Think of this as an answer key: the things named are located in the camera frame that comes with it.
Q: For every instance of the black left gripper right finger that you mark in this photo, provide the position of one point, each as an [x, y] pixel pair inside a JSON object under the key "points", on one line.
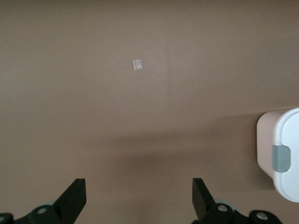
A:
{"points": [[203, 205]]}

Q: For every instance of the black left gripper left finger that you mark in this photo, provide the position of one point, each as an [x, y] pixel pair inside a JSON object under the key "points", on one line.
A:
{"points": [[72, 200]]}

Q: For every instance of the white box lid grey latches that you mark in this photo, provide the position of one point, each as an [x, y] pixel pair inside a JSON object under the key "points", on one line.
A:
{"points": [[292, 130]]}

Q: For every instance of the small tape patch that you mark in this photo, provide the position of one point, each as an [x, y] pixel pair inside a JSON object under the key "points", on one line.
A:
{"points": [[137, 65]]}

